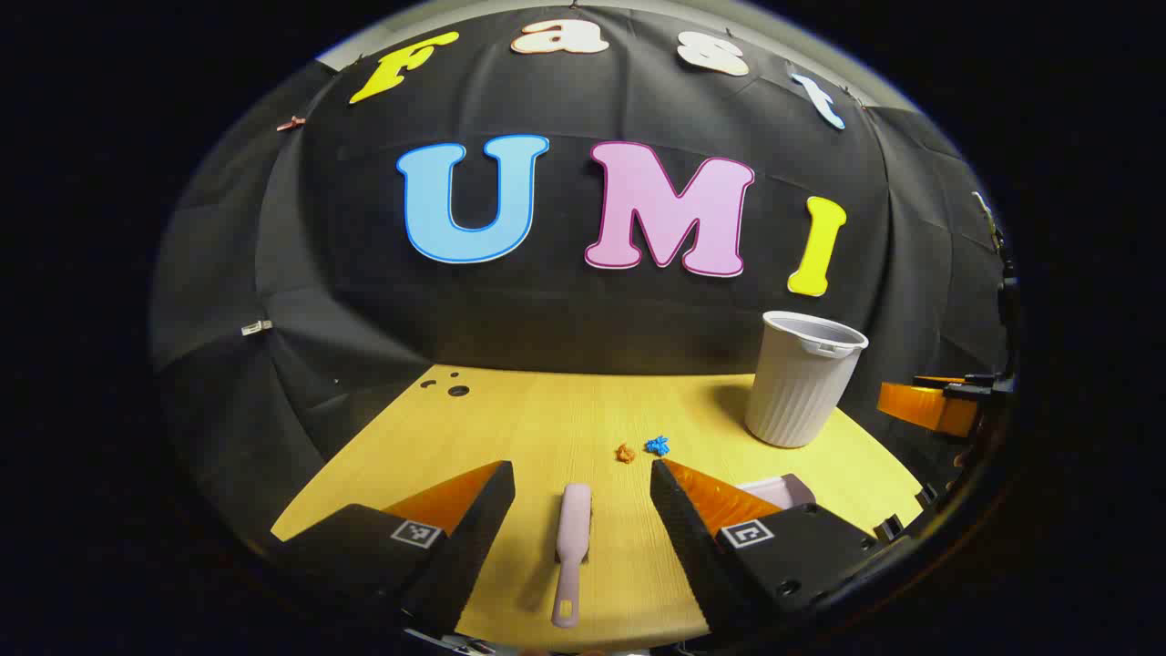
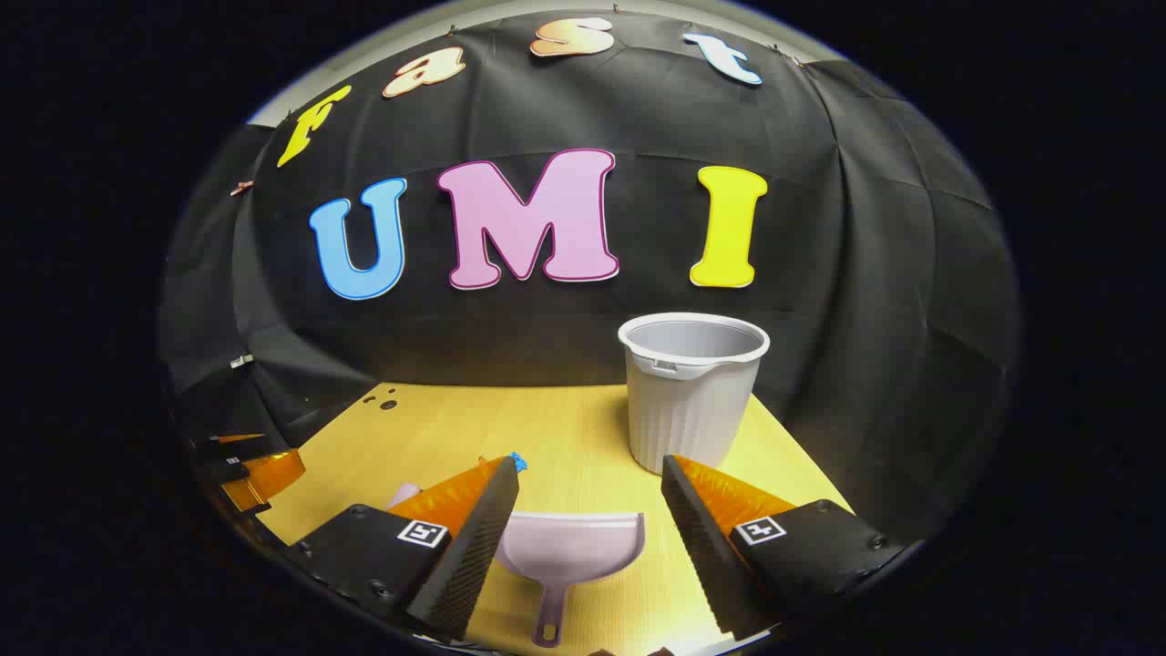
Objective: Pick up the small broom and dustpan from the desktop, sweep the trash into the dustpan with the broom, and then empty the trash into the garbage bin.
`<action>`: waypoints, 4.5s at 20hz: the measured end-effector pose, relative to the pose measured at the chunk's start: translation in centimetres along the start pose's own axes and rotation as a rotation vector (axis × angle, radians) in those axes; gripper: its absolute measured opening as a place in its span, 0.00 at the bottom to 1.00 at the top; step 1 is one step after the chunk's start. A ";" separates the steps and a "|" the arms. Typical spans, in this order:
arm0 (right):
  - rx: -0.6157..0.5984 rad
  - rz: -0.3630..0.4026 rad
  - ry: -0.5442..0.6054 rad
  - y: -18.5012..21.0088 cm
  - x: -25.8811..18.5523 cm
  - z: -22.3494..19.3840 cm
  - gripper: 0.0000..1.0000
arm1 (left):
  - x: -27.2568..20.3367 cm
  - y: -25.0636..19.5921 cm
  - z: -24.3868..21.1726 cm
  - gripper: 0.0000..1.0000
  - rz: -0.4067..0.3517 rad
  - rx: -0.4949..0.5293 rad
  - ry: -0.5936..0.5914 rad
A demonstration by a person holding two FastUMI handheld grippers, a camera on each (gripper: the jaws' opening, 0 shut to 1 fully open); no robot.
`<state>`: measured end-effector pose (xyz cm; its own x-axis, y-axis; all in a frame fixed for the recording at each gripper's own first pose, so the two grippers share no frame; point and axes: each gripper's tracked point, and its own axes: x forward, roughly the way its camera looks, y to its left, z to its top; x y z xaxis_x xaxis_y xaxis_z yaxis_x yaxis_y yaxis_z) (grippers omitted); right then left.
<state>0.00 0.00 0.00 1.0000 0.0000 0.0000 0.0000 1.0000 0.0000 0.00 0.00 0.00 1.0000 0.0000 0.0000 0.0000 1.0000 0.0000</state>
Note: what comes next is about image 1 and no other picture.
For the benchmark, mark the pink dustpan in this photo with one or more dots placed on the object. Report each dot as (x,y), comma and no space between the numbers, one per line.
(783,490)

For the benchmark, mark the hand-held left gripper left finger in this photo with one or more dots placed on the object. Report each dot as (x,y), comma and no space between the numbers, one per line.
(474,538)

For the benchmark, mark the red clip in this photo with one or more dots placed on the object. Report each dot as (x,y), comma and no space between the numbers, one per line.
(291,123)

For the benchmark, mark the yellow wooden desktop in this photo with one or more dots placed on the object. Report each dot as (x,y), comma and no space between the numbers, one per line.
(565,419)

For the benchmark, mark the orange paper trash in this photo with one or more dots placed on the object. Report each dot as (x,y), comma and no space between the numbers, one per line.
(625,454)

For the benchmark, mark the silver metal clip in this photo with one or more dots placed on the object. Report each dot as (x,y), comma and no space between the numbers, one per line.
(256,327)

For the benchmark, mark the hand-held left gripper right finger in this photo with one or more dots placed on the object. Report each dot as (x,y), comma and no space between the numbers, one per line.
(688,538)

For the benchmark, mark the white ribbed garbage bin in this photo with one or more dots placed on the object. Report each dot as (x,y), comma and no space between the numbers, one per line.
(802,401)

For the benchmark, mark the small pink broom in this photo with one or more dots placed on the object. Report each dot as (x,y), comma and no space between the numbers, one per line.
(574,519)

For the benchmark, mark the pale metal clip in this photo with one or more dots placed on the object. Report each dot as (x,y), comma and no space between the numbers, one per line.
(987,217)

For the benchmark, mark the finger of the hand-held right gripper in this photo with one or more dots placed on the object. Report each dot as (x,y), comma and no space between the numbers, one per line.
(929,408)
(979,384)

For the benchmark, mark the blue paper trash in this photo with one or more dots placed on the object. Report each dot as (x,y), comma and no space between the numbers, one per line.
(657,445)

